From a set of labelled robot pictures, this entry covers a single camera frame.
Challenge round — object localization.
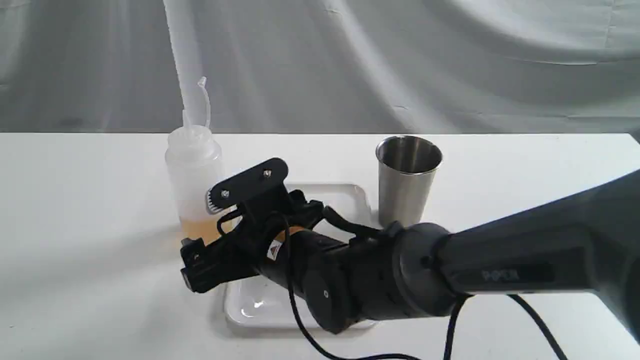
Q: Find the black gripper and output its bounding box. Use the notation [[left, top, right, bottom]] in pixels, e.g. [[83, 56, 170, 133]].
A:
[[180, 158, 347, 294]]

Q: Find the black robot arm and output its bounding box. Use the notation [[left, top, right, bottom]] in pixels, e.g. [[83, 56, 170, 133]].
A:
[[180, 158, 640, 340]]

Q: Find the white rectangular plastic tray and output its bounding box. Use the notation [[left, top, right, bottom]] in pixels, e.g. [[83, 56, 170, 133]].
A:
[[224, 183, 378, 330]]

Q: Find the grey backdrop cloth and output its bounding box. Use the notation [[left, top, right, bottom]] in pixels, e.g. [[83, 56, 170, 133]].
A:
[[0, 0, 640, 136]]

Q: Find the stainless steel cup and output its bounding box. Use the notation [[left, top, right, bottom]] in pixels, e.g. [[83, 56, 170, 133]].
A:
[[375, 135, 444, 227]]

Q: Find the translucent squeeze bottle amber liquid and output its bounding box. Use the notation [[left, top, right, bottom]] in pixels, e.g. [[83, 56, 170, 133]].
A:
[[165, 76, 224, 245]]

